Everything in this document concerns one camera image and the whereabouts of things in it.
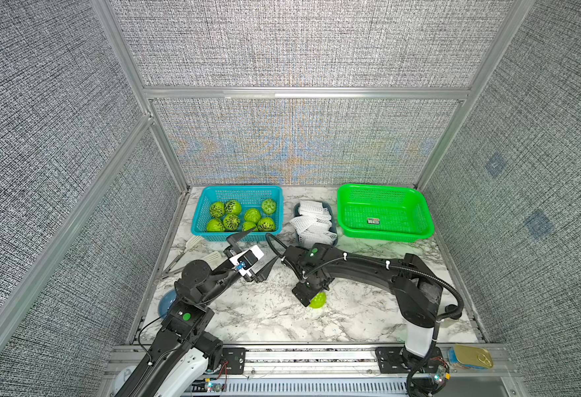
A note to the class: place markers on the teal plastic basket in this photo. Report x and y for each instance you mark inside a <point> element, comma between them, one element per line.
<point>250,196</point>

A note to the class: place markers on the gold tin can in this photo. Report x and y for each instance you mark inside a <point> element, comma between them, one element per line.
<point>470,357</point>

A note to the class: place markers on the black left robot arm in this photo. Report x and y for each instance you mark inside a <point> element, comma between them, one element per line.
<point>183,351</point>

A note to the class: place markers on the bright green plastic basket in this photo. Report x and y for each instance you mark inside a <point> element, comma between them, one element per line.
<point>403,212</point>

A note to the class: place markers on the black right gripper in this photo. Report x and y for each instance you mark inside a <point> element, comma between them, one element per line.
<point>302,295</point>

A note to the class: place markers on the custard apple in teal basket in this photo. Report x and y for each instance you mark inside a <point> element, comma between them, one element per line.
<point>217,209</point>

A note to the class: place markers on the green custard apple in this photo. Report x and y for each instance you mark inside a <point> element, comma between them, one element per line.
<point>318,301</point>

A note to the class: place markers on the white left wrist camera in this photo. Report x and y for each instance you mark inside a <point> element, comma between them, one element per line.
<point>243,261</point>

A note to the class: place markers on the blue bowl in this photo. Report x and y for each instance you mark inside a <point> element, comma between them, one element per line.
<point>166,302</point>

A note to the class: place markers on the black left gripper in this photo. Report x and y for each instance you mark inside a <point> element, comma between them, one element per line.
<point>261,275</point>

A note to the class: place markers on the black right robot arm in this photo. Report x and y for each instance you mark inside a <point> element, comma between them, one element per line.
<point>424,299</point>

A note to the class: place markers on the white foam net pile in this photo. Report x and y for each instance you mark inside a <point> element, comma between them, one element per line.
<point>314,223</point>

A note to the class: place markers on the grey-blue plastic tub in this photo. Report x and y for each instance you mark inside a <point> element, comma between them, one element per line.
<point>315,223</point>

